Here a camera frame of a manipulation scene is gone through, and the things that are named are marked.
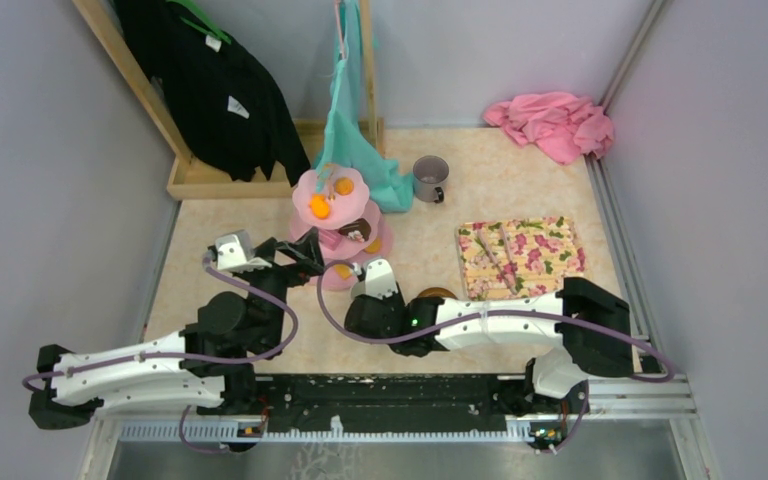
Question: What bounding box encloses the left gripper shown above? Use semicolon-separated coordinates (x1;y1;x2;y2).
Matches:
242;227;325;353

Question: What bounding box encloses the pink wafer biscuit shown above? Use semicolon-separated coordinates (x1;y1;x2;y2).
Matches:
319;230;343;250

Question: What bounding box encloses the brown wooden coaster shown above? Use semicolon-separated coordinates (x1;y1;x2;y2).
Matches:
418;287;457;299

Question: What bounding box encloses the orange biscuit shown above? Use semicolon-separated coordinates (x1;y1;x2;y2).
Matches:
334;264;355;280

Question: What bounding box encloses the orange round cookie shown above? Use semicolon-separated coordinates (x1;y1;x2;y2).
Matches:
363;235;386;256

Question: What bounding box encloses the chocolate cake slice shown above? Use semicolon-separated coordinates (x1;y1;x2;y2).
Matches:
337;218;372;243

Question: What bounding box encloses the orange macaron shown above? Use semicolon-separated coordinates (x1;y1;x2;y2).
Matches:
333;177;354;196

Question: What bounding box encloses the floral serving tray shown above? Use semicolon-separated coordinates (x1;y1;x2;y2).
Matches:
455;216;587;301

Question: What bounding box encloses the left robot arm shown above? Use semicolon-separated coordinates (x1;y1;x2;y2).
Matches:
22;227;325;430

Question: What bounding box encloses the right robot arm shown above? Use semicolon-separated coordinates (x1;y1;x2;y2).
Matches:
314;257;634;412

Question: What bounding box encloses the orange croissant pastry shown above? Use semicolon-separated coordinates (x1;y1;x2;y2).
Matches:
308;194;331;219

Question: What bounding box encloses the pink three-tier cake stand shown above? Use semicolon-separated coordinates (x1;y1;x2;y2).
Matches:
289;164;394;264

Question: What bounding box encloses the teal hanging shirt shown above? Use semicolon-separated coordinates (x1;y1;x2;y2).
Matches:
313;1;414;213

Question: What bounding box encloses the grey mug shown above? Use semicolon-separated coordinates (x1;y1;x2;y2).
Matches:
412;155;450;204

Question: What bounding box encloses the black hanging shirt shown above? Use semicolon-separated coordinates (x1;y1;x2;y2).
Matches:
113;0;311;185

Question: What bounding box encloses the green clothes hanger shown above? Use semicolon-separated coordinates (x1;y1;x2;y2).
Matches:
167;0;232;44

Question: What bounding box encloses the pink crumpled cloth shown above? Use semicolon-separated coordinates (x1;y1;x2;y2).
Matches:
482;92;615;165

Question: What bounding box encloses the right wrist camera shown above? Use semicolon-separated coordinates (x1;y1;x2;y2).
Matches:
350;257;399;300

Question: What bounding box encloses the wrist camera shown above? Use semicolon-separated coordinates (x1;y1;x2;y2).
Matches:
350;257;399;300
212;230;271;273

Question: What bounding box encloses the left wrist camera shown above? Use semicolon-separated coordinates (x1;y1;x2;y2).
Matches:
212;230;271;273

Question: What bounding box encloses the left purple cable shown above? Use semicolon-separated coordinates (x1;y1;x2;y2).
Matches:
21;254;300;456

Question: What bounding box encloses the wooden clothes rack frame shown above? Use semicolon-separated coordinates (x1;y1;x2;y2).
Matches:
72;0;386;201

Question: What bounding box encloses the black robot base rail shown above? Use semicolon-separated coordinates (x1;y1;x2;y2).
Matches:
198;372;587;439

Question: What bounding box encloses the aluminium frame rail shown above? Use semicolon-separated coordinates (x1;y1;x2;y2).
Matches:
586;1;722;479

